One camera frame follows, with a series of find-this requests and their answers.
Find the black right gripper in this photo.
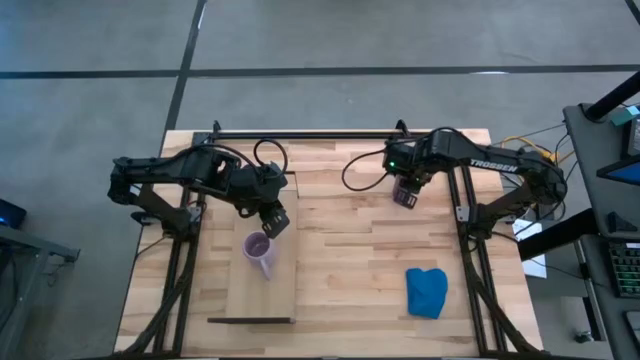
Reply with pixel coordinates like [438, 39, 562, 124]
[382, 142, 437, 211]

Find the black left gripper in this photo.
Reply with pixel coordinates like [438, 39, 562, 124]
[230, 162, 292, 240]

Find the purple translucent tumbler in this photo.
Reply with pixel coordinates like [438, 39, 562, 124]
[391, 174, 420, 209]

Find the lilac ceramic mug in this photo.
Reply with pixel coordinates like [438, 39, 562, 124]
[242, 230, 277, 282]

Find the wooden shelf board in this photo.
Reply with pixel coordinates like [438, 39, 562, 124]
[206, 170, 302, 326]

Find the blue crumpled cloth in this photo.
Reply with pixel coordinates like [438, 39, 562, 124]
[405, 267, 449, 321]

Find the white paper sheet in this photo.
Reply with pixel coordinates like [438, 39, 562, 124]
[511, 217, 549, 280]

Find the black diagonal support bar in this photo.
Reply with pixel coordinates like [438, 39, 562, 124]
[516, 207, 601, 262]

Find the blue screen tablet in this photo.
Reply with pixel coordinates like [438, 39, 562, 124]
[595, 158, 640, 187]

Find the grey side desk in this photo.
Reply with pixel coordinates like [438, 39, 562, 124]
[562, 102, 640, 360]

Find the black keyboard with lit keys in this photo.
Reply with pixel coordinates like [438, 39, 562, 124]
[607, 241, 640, 300]

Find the black round pole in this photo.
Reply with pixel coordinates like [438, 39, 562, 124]
[583, 70, 640, 123]

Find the teal small box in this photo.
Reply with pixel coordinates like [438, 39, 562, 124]
[608, 103, 640, 127]

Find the grey metal side table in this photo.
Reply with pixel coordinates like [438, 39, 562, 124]
[0, 223, 81, 360]

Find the black device with blue light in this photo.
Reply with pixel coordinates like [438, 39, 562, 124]
[0, 198, 28, 230]

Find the black aluminium table frame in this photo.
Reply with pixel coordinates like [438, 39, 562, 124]
[113, 119, 542, 359]

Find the yellow cable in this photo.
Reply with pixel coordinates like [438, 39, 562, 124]
[499, 135, 559, 164]

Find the black triangular bracket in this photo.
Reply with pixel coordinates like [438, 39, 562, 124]
[606, 211, 639, 234]

